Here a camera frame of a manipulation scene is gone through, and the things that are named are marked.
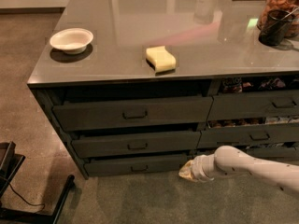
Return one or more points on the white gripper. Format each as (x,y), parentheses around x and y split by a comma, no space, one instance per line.
(199,171)

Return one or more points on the drawer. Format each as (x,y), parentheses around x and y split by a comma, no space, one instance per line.
(249,135)
(273,153)
(132,113)
(254,105)
(136,143)
(137,165)

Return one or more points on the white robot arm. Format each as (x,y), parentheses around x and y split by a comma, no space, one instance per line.
(229,161)

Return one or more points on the grey drawer cabinet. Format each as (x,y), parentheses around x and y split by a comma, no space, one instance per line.
(164,81)

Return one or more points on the yellow sponge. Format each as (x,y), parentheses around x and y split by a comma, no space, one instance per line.
(161,59)

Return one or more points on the black mesh pen cup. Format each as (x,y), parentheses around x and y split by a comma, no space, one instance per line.
(276,26)

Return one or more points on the white bowl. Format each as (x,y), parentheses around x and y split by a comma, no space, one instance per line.
(72,41)

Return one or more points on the glass jar of nuts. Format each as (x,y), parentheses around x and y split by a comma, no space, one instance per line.
(287,5)

